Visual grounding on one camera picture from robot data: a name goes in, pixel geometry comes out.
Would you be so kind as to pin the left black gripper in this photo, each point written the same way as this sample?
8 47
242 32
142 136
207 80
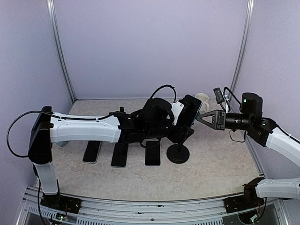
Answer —
180 134

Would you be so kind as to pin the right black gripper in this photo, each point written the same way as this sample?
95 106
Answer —
221 126

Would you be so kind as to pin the black tripod stand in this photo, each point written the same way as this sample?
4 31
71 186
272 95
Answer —
178 153

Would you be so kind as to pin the blue phone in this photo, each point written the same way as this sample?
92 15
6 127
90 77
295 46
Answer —
190 110

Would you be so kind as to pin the black phone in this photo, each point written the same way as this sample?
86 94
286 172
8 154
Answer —
119 158
152 153

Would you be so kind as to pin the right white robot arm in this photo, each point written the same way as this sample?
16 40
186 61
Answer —
267 133

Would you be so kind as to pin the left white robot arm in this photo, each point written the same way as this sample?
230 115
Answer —
157 119

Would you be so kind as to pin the cream ceramic mug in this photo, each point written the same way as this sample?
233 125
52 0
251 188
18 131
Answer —
205 102

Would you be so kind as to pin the light blue mug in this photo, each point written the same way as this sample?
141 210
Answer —
62 144

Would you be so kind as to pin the front aluminium rail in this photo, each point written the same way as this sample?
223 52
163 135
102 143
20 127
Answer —
97 210

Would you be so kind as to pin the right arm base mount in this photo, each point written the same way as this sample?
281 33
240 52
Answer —
241 202

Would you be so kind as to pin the right aluminium frame post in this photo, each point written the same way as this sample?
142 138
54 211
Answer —
243 45

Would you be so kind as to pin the aluminium frame post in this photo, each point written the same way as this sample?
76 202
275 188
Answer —
59 49
243 45

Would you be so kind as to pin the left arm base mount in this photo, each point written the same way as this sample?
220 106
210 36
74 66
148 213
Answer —
62 203

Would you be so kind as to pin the left aluminium frame post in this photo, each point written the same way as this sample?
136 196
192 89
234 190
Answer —
59 49

